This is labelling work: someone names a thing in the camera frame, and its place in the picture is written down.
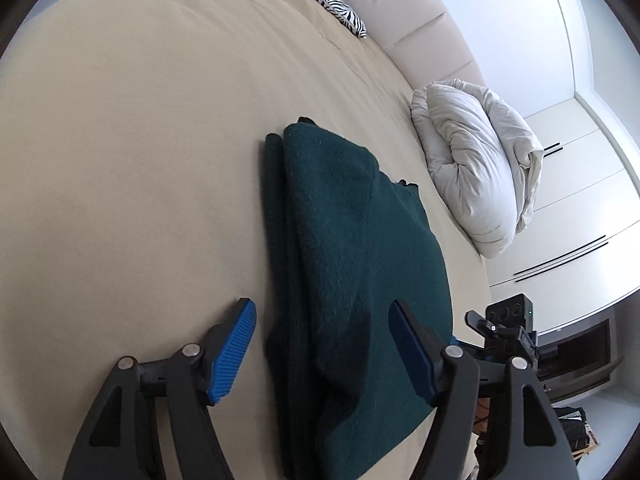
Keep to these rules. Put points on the bed with beige sheet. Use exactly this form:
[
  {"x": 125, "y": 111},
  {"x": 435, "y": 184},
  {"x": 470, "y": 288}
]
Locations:
[{"x": 125, "y": 160}]

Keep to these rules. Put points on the dark clutter pile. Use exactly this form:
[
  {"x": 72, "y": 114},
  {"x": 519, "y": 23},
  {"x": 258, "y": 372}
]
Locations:
[{"x": 575, "y": 430}]

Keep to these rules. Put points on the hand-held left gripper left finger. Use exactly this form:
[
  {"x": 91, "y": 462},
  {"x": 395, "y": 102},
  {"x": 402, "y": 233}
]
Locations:
[{"x": 232, "y": 355}]

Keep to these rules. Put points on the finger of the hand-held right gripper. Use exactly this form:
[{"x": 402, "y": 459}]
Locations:
[{"x": 477, "y": 321}]

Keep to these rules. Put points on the white duvet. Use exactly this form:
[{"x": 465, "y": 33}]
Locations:
[{"x": 470, "y": 160}]

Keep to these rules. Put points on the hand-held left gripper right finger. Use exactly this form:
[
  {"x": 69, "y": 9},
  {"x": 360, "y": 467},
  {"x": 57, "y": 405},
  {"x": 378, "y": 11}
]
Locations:
[{"x": 410, "y": 355}]

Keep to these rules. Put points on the cream padded headboard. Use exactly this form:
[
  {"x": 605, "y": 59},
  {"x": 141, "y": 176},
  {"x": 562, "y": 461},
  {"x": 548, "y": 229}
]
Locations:
[{"x": 400, "y": 10}]

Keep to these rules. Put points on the black television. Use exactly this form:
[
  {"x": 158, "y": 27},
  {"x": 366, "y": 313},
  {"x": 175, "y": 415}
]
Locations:
[{"x": 585, "y": 355}]

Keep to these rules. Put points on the dark green towel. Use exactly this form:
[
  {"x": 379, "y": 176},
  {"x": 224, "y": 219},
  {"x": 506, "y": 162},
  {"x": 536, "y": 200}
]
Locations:
[{"x": 340, "y": 260}]

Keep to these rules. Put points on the white wardrobe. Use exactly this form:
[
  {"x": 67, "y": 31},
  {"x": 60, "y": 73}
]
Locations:
[{"x": 575, "y": 200}]

